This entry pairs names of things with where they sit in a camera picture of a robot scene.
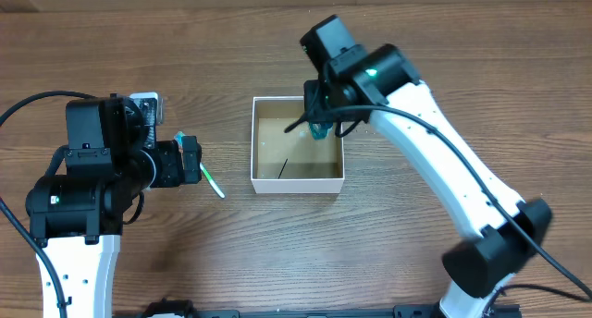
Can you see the blue mouthwash bottle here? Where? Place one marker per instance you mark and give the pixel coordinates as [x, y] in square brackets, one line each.
[320, 131]

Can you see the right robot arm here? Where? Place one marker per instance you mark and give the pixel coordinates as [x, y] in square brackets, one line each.
[500, 231]

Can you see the black stick in box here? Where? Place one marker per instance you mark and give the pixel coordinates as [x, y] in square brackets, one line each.
[282, 168]

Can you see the green white toothbrush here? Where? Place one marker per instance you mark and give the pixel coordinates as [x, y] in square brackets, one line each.
[209, 178]

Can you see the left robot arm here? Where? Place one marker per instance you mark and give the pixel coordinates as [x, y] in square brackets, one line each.
[77, 207]

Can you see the white cardboard box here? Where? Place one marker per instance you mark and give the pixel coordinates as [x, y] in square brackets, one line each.
[314, 167]

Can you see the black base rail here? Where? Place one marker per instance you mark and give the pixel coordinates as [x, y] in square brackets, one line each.
[185, 308]

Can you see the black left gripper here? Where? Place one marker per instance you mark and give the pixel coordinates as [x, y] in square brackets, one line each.
[190, 159]

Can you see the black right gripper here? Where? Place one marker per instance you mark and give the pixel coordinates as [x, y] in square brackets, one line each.
[313, 102]

